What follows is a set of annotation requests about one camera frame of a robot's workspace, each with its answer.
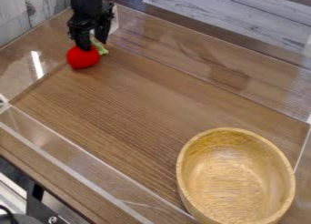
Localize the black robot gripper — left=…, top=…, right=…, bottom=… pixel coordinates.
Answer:
left=67, top=0, right=115, bottom=51

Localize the red plush strawberry toy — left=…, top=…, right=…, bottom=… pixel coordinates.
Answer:
left=67, top=39, right=109, bottom=69

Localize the black metal bracket with bolt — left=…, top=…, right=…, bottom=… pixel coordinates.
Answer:
left=25, top=184, right=69, bottom=224

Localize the black cable lower left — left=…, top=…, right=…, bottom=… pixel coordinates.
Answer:
left=0, top=205, right=20, bottom=224

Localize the oval wooden bowl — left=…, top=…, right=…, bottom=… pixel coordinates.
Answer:
left=176, top=127, right=295, bottom=224

